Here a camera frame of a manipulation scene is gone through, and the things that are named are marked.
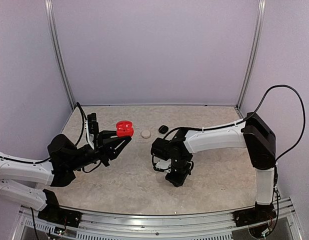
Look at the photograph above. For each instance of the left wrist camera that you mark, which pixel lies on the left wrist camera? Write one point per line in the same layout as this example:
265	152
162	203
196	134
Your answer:
92	130

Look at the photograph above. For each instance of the right aluminium frame post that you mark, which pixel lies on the right aluminium frame post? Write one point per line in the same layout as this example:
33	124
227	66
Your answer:
253	53

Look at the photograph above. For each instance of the left aluminium frame post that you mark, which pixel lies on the left aluminium frame post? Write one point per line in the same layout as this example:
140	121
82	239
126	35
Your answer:
49	8

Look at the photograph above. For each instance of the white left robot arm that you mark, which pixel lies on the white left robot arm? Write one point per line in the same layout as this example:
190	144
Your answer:
65	158

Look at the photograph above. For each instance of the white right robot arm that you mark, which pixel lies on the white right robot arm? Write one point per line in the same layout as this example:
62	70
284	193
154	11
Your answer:
174	156

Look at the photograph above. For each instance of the red round object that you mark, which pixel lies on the red round object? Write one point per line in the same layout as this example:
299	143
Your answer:
124	128

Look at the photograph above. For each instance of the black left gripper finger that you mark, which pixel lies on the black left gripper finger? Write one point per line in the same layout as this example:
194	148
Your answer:
107	134
116	146

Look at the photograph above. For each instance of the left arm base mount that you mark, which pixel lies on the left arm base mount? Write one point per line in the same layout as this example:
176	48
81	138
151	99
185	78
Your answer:
61	216

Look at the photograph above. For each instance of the front aluminium rail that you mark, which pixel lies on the front aluminium rail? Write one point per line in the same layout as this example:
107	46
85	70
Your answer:
96	225

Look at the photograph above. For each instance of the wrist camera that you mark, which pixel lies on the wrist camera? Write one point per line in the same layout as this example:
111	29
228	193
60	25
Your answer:
92	130
163	166

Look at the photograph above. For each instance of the pink round lid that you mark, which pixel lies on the pink round lid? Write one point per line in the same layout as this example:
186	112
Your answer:
145	134

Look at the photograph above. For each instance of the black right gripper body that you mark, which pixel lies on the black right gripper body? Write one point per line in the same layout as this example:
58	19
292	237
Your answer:
181	171

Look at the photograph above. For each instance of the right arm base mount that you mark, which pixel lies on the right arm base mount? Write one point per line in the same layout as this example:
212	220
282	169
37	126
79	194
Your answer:
257	214

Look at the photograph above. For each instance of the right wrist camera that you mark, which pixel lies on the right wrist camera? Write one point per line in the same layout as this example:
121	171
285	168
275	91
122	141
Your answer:
163	166

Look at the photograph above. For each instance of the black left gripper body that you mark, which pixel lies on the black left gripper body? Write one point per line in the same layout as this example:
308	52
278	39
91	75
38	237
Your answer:
100	151

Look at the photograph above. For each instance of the black earbud charging case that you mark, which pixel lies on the black earbud charging case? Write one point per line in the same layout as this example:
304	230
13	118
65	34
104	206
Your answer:
163	129

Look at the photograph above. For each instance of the aluminium frame post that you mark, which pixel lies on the aluminium frame post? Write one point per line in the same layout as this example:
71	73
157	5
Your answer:
49	8
253	53

